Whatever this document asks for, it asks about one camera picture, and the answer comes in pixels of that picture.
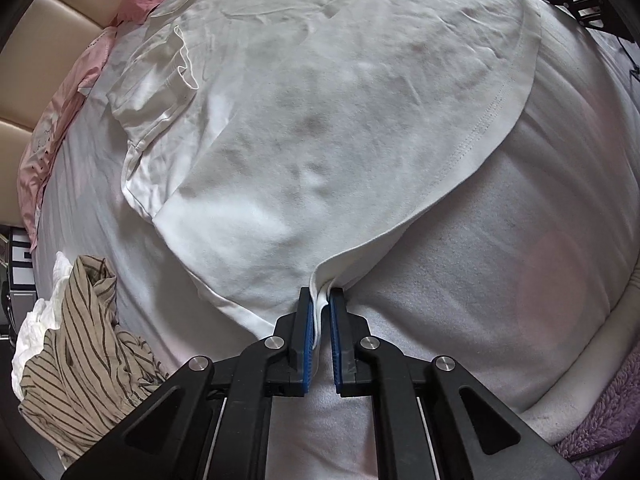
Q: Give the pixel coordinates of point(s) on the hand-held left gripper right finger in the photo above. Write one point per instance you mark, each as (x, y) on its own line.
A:
(336, 345)

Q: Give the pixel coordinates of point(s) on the beige striped garment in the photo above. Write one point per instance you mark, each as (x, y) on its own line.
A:
(75, 360)

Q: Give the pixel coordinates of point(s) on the light pink printed pillow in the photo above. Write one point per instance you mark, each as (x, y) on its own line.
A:
(45, 150)

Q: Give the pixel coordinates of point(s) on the white cloth pile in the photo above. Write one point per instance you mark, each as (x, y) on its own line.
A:
(30, 340)

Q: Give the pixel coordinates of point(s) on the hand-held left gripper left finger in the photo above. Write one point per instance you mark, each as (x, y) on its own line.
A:
(306, 340)

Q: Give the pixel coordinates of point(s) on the beige padded headboard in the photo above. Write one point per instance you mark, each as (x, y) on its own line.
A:
(50, 25)

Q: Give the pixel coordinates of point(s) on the black and white nightstand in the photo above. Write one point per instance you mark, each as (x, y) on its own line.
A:
(20, 270)

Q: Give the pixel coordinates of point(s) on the purple fuzzy garment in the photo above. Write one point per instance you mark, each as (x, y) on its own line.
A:
(610, 410)

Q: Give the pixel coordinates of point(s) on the white shirt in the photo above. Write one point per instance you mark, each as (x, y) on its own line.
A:
(325, 110)

